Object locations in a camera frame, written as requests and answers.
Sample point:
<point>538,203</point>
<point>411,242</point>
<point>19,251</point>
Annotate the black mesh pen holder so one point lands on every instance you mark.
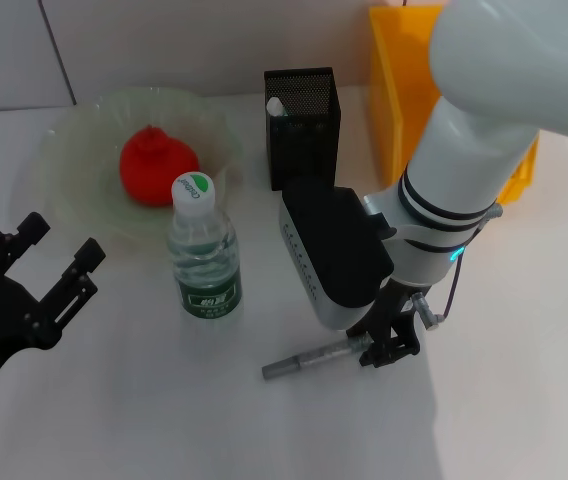
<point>304,145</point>

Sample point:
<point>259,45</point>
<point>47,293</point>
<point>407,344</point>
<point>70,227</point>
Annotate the green glass fruit plate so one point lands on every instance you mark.
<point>74,165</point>

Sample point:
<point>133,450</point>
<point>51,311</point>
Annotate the red tomato-shaped toy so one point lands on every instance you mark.
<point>156,165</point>

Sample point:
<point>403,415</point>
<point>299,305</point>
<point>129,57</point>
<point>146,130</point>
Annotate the yellow plastic bin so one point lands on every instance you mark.
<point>394,100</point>

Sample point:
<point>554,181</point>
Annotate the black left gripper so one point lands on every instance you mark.
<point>4,320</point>

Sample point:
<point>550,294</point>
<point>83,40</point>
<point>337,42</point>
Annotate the green label water bottle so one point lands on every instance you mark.
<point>204,250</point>

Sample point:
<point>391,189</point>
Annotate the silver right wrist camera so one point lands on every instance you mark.
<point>344,250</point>

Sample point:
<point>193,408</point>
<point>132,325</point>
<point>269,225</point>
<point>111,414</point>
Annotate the grey marker pen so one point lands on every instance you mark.
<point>309,357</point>

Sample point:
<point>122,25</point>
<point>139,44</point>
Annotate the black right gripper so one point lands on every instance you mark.
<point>394,310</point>

